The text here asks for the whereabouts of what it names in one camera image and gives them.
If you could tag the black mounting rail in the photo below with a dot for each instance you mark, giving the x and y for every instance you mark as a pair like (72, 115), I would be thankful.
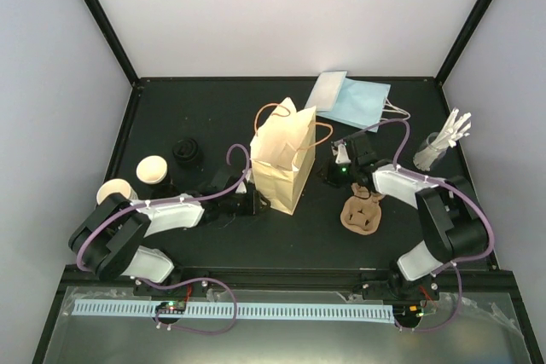
(345, 280)

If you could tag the left black frame post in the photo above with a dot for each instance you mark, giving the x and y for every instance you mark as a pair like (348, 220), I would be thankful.
(103, 22)

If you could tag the black cup lids stack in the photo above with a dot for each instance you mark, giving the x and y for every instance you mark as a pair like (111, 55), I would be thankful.
(187, 152)

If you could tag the black frame post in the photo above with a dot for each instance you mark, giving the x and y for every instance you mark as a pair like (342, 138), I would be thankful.
(103, 22)
(470, 25)

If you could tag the blue paper bag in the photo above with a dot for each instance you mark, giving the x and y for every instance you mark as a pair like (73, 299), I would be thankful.
(351, 102)

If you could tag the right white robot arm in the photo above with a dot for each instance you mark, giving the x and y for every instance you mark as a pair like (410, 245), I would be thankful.
(453, 226)

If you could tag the right black frame post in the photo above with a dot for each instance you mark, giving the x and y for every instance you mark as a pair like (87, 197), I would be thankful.
(470, 25)

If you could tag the brown pulp cup carrier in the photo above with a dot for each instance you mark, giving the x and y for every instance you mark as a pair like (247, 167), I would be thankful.
(361, 213)

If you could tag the brown paper bag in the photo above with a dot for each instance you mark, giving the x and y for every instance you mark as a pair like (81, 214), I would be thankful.
(283, 151)

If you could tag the right small circuit board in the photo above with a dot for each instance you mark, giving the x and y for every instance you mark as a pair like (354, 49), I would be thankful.
(414, 310)

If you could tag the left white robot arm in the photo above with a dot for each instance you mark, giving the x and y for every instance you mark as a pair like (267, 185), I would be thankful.
(109, 241)

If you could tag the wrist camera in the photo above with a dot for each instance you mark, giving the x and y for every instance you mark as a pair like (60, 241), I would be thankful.
(341, 156)
(243, 186)

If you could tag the left small circuit board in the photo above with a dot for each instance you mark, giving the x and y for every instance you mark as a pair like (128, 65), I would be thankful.
(171, 307)

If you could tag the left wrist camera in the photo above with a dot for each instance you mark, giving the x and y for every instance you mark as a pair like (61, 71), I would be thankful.
(243, 186)

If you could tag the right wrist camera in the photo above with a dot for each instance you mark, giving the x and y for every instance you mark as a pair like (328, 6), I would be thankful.
(341, 156)

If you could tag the small circuit board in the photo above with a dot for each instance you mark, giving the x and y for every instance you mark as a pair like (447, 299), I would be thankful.
(414, 310)
(171, 307)

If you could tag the single paper cup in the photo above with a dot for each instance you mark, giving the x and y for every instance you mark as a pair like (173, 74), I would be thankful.
(152, 170)

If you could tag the light blue cable duct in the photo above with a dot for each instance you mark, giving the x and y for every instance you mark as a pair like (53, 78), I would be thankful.
(241, 311)

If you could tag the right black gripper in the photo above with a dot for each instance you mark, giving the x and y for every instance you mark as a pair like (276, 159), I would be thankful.
(328, 176)

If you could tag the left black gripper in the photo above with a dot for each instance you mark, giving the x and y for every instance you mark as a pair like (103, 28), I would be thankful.
(252, 205)

